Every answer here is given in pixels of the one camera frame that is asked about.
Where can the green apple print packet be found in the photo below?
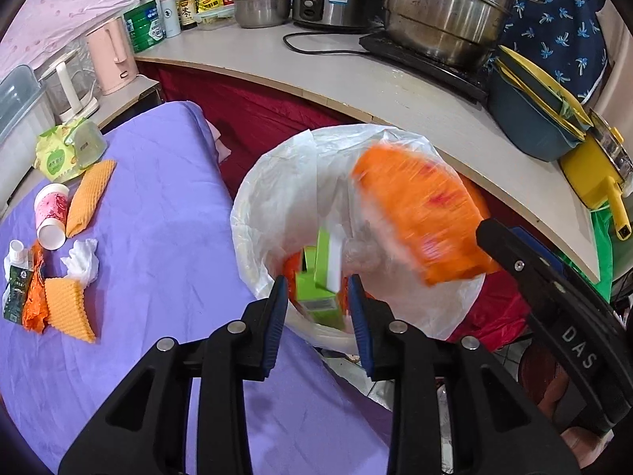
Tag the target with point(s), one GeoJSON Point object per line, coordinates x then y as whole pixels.
{"type": "Point", "coordinates": [52, 158]}

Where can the crumpled white tissue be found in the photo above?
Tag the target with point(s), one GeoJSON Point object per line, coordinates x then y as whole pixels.
{"type": "Point", "coordinates": [81, 260]}

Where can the translucent plastic container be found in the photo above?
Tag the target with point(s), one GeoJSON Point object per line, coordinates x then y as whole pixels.
{"type": "Point", "coordinates": [90, 143]}

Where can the orange foam net sleeve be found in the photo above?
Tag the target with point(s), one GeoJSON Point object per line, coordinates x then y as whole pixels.
{"type": "Point", "coordinates": [89, 193]}
{"type": "Point", "coordinates": [69, 307]}

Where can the purple blanket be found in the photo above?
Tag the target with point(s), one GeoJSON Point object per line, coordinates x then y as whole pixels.
{"type": "Point", "coordinates": [163, 237]}

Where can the pink floral paper cup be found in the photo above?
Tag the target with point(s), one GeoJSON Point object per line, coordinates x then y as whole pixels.
{"type": "Point", "coordinates": [52, 212]}

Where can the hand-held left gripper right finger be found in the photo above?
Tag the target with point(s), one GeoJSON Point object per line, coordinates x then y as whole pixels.
{"type": "Point", "coordinates": [360, 329]}

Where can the clear plastic storage box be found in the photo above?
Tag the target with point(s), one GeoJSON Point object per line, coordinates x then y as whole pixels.
{"type": "Point", "coordinates": [20, 109]}

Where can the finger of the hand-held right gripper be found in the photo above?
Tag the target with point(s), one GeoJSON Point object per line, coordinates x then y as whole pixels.
{"type": "Point", "coordinates": [536, 247]}
{"type": "Point", "coordinates": [519, 264]}

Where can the large blue yellow strainer basin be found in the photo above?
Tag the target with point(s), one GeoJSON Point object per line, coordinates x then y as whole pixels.
{"type": "Point", "coordinates": [524, 128]}

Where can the small white bottle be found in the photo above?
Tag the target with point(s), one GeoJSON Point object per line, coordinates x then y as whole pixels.
{"type": "Point", "coordinates": [15, 251]}

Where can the clear food container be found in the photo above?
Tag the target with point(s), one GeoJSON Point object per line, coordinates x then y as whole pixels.
{"type": "Point", "coordinates": [215, 19]}

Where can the dark sauce bottle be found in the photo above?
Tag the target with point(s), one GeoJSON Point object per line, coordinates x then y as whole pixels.
{"type": "Point", "coordinates": [188, 12]}

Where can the person's right hand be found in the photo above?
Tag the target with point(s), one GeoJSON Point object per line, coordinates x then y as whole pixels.
{"type": "Point", "coordinates": [586, 450]}

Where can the black induction cooker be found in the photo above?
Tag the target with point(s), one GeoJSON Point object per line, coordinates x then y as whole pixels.
{"type": "Point", "coordinates": [465, 84]}

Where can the yellow pot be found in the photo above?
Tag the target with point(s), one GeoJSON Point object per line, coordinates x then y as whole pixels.
{"type": "Point", "coordinates": [588, 173]}

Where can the large steel steamer pot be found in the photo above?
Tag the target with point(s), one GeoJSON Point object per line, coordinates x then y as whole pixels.
{"type": "Point", "coordinates": [445, 15]}

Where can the green plastic bag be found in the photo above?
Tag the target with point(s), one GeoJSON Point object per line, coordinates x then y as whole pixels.
{"type": "Point", "coordinates": [601, 257]}

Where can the pink electric kettle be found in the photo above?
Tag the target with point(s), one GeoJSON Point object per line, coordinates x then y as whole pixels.
{"type": "Point", "coordinates": [111, 59]}

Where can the dark green packet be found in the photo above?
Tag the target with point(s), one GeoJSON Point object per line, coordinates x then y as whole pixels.
{"type": "Point", "coordinates": [17, 289]}

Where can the orange wrapper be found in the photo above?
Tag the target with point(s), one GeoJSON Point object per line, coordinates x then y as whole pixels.
{"type": "Point", "coordinates": [33, 302]}

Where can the green rag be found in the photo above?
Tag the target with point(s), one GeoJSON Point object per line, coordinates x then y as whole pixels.
{"type": "Point", "coordinates": [566, 104]}

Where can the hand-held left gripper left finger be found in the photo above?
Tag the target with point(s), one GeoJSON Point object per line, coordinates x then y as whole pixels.
{"type": "Point", "coordinates": [276, 329]}

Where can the small blue yellow strainer basin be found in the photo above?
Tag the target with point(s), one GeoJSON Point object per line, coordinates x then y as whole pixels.
{"type": "Point", "coordinates": [544, 94]}

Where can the white canister bottle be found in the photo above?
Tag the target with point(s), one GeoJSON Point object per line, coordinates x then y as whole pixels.
{"type": "Point", "coordinates": [170, 15]}

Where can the small steel pot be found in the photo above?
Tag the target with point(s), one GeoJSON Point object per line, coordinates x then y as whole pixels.
{"type": "Point", "coordinates": [262, 10]}

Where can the white-lined trash bin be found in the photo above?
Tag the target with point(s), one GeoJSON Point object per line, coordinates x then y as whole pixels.
{"type": "Point", "coordinates": [277, 183]}

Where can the green tin can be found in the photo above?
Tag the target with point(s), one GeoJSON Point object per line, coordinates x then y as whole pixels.
{"type": "Point", "coordinates": [143, 27]}

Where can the orange snack bag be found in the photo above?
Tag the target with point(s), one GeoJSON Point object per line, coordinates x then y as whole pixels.
{"type": "Point", "coordinates": [420, 208]}

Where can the green carton box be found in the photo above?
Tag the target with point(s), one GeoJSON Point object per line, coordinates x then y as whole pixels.
{"type": "Point", "coordinates": [316, 302]}

